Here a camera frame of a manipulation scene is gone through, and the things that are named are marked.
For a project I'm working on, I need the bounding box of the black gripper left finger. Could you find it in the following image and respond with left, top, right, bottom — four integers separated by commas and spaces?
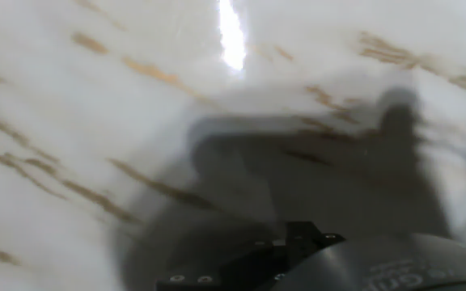
155, 238, 290, 291

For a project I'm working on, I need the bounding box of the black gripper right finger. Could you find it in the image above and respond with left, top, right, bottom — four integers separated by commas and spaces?
285, 221, 346, 268

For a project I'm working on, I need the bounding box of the marble pattern board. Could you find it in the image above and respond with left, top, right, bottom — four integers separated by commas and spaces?
0, 0, 466, 291

